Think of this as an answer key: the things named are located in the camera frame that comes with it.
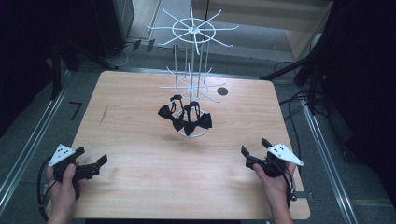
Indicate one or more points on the person's left hand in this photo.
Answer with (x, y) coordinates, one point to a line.
(62, 196)

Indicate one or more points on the light wooden panel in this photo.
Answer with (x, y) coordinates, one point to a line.
(264, 12)

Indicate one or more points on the person's right hand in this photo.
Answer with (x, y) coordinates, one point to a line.
(274, 189)

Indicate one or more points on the black bow tie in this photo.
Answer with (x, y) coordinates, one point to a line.
(196, 123)
(169, 113)

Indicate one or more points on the black power adapter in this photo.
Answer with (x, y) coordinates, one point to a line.
(136, 45)
(150, 45)

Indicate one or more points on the metal floor rail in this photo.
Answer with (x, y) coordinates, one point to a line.
(330, 161)
(28, 146)

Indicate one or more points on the black round table grommet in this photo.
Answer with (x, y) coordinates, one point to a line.
(222, 91)

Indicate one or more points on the black stand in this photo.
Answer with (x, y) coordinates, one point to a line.
(56, 68)
(313, 77)

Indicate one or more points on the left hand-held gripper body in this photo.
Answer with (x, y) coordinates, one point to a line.
(87, 170)

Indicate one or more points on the dark cabinet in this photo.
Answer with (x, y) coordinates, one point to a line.
(113, 25)

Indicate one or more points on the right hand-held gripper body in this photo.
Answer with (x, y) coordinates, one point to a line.
(275, 165)

